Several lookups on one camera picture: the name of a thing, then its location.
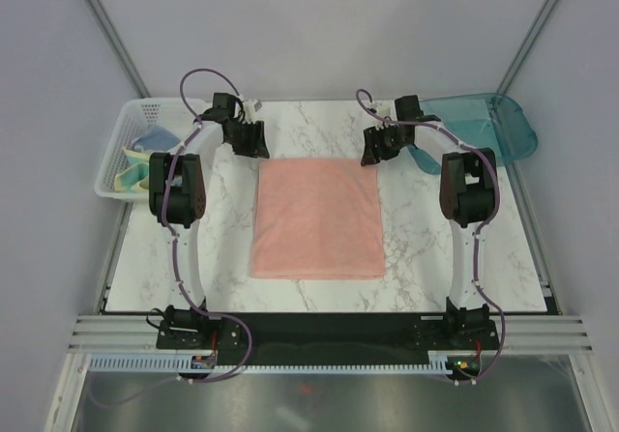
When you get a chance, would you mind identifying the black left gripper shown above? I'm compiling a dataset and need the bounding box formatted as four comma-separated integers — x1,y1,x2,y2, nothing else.
225,121,270,160

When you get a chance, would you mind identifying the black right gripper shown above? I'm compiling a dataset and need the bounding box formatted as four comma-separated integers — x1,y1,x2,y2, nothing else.
362,124,409,167

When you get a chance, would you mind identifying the pink terry towel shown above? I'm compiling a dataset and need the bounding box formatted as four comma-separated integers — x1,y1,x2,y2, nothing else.
251,158,385,280

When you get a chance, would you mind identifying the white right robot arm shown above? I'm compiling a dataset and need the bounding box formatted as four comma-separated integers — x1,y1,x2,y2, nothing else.
355,89,500,349

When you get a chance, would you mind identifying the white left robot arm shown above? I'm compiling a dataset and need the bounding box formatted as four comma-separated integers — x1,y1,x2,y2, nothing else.
149,93,270,349

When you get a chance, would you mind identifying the white plastic basket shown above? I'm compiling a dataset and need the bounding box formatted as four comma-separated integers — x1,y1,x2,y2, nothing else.
94,98,193,203

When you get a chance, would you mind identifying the blue towel in basket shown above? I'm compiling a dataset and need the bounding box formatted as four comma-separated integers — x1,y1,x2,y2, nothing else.
129,125,180,153

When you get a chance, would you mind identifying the teal transparent plastic tray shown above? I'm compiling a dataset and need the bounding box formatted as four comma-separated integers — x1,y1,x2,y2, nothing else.
420,93,538,166

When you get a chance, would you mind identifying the yellow green towel in basket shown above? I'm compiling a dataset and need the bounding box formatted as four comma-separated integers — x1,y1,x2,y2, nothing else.
114,148,151,193

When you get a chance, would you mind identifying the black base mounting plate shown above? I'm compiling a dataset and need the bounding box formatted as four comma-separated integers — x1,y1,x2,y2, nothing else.
156,306,499,368

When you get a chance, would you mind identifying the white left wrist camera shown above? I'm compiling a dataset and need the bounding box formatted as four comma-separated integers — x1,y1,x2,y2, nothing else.
239,96,262,122

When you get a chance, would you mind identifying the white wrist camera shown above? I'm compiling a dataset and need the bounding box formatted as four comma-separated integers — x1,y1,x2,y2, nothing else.
369,101,392,127
239,96,262,122

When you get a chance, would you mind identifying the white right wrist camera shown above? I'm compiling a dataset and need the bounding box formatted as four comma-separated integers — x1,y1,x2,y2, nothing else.
369,101,392,127

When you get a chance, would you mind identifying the right corner frame post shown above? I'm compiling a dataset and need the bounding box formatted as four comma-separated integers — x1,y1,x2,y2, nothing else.
495,0,562,95

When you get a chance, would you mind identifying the corner frame post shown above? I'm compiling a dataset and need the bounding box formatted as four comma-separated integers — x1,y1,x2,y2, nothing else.
84,0,151,98
495,0,562,95

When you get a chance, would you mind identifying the white slotted cable duct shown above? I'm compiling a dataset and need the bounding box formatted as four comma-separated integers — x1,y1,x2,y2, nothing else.
88,353,453,375

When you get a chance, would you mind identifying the silver aluminium rail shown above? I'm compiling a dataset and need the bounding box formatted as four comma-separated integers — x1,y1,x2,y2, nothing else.
69,312,592,355

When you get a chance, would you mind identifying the left corner frame post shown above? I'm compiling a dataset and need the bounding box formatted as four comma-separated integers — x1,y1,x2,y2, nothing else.
84,0,151,98

